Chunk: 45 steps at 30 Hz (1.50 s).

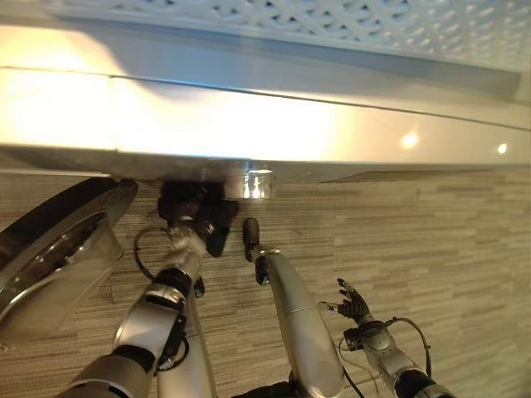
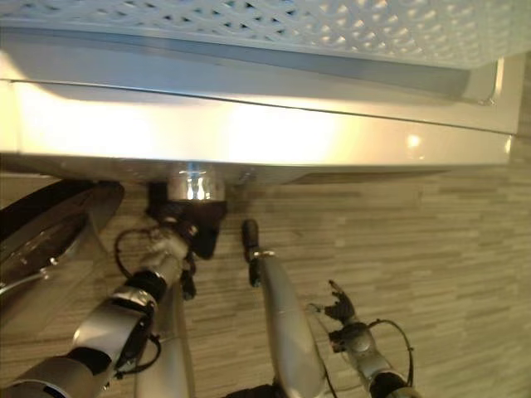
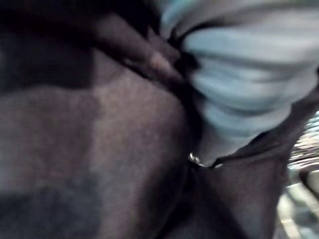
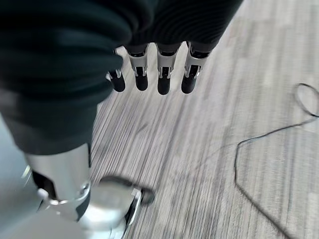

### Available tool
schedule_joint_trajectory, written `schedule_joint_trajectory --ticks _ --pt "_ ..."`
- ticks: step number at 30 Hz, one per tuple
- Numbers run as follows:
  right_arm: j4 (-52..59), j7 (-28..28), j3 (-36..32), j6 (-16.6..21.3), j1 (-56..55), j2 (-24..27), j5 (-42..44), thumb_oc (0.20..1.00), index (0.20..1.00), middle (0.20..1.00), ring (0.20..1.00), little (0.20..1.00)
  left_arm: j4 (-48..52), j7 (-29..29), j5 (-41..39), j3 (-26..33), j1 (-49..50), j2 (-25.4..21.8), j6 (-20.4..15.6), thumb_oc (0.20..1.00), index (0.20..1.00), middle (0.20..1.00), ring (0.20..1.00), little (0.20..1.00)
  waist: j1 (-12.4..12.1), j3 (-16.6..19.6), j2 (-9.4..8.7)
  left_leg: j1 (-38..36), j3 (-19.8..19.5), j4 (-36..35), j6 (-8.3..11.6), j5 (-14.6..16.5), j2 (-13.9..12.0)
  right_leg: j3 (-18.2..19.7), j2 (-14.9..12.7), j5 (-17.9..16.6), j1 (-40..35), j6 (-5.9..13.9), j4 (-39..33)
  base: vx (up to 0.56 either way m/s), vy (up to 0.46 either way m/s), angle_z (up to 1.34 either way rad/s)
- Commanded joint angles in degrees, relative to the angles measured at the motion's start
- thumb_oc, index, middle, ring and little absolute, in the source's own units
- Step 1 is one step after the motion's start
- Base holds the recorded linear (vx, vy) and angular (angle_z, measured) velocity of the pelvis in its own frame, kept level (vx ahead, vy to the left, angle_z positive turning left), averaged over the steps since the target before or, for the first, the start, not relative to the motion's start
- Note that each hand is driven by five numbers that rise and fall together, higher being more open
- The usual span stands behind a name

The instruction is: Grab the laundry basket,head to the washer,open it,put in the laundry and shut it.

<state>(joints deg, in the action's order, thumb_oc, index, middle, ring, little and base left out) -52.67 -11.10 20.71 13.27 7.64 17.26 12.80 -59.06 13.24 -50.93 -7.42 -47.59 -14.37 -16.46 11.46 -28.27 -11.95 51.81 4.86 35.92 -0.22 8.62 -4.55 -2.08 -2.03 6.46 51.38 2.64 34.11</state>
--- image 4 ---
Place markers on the right robot hand black cloth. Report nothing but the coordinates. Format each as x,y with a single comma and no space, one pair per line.
57,74

